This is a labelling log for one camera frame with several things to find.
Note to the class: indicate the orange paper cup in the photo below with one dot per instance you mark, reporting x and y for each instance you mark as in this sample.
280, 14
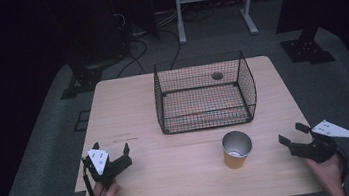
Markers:
235, 161

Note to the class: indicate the dark round table grommet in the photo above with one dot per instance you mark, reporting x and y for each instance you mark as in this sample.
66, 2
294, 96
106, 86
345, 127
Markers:
217, 75

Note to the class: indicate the person's right hand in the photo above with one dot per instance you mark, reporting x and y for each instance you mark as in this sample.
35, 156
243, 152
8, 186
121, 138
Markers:
330, 171

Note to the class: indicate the black stand with square base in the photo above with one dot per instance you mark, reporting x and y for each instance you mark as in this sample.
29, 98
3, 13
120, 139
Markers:
83, 82
307, 49

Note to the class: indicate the dark upright box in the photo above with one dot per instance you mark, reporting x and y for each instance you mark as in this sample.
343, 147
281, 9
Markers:
138, 8

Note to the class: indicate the black tape square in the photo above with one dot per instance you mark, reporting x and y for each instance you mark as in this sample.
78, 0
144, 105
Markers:
82, 121

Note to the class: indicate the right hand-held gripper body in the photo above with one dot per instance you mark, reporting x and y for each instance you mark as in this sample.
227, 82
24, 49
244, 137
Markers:
318, 151

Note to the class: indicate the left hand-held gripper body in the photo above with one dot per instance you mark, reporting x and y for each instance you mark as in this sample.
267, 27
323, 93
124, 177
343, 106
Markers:
97, 169

